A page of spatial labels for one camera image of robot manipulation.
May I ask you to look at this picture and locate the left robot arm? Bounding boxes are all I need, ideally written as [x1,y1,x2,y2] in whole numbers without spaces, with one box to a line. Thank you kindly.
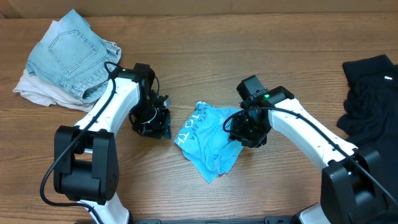
[48,62,172,223]

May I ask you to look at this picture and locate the folded white cloth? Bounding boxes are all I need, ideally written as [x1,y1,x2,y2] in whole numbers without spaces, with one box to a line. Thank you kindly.
[12,20,96,113]

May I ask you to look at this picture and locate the light blue printed t-shirt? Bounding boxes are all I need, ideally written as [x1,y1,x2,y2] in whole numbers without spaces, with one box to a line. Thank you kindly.
[174,101,243,184]

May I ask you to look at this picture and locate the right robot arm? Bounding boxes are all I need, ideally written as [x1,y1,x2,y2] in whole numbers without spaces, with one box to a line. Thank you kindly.
[223,75,397,224]

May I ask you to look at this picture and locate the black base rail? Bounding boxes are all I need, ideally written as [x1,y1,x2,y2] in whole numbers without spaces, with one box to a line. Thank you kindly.
[127,215,300,224]

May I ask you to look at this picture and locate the black garment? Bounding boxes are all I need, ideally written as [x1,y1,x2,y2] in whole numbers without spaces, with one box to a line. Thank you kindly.
[336,55,397,198]

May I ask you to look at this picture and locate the folded light denim jeans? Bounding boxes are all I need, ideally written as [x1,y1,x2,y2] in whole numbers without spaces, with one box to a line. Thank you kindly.
[25,9,122,103]

